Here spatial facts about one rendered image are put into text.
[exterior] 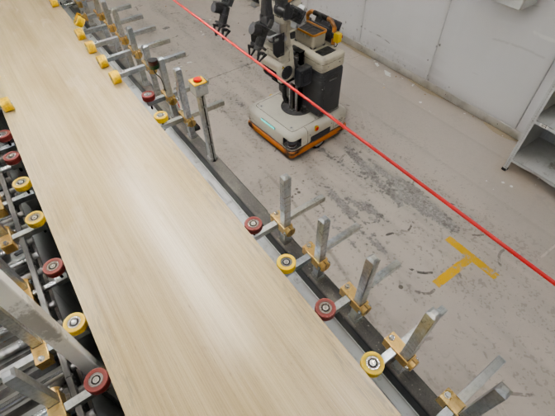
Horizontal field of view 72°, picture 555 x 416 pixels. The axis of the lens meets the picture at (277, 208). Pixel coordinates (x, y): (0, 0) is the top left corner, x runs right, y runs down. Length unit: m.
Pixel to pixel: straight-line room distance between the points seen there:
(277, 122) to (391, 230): 1.28
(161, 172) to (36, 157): 0.70
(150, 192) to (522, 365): 2.24
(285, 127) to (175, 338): 2.15
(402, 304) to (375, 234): 0.55
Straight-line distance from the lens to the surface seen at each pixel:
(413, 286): 2.70
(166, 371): 1.47
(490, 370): 1.65
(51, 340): 1.45
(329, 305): 1.51
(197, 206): 1.82
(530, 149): 3.80
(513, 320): 2.83
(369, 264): 1.34
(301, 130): 3.20
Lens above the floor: 2.25
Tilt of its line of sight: 49 degrees down
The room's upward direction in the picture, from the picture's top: 1 degrees counter-clockwise
